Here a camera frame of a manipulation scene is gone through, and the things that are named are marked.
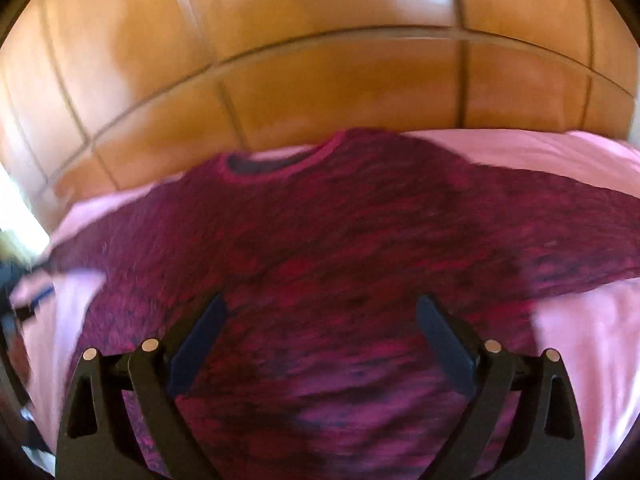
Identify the red floral knit sweater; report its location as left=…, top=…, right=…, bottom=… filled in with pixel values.
left=49, top=130, right=639, bottom=479

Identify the wooden panelled headboard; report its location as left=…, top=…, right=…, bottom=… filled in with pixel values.
left=1, top=0, right=639, bottom=230

